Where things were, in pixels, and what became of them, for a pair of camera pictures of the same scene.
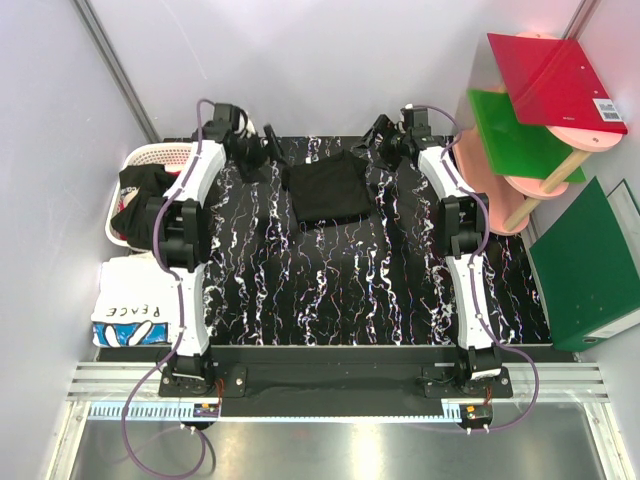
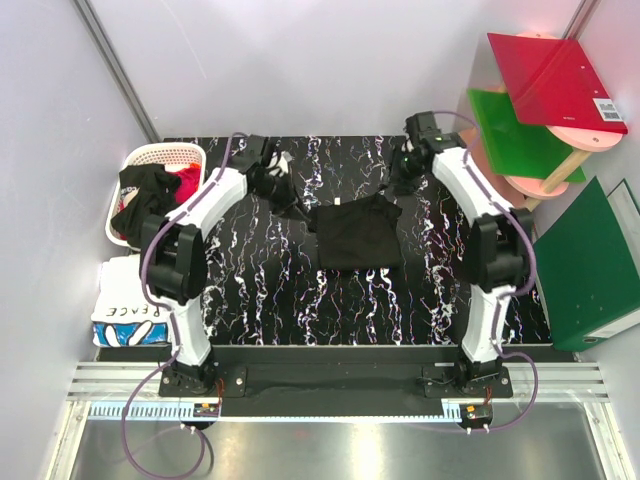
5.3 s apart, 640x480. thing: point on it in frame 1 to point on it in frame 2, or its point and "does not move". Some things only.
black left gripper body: x=250 y=156 to x=279 y=192
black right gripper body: x=391 y=149 to x=408 y=167
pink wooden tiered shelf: x=507 y=204 does not move
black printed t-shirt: x=333 y=190 to x=362 y=234
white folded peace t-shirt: x=133 y=305 does not move
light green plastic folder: x=515 y=149 does not move
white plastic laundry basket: x=162 y=154 does not move
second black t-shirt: x=135 y=220 does not move
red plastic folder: x=552 y=84 does not move
